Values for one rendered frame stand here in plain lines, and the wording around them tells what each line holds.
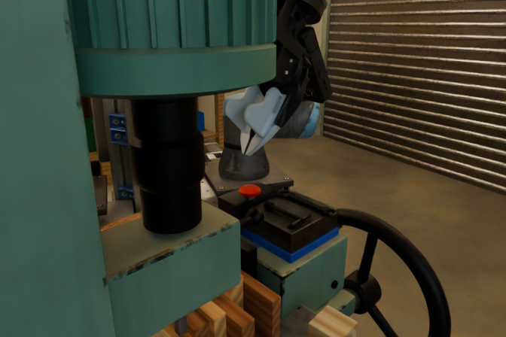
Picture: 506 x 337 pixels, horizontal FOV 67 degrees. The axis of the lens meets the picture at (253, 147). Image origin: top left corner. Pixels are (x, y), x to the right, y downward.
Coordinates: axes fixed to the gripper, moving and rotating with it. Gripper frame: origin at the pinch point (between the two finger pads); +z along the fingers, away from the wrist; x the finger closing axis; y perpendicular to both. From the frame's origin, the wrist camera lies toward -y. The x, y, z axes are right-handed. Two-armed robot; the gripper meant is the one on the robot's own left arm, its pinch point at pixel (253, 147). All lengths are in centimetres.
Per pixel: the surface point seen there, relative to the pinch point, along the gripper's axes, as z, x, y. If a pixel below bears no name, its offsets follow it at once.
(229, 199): 7.7, -1.5, -1.0
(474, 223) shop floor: -17, -27, -245
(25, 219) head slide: 9.1, 15.5, 29.0
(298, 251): 10.1, 9.4, -4.5
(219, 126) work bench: -23, -232, -189
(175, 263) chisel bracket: 12.0, 12.0, 15.7
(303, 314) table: 16.9, 11.7, -7.0
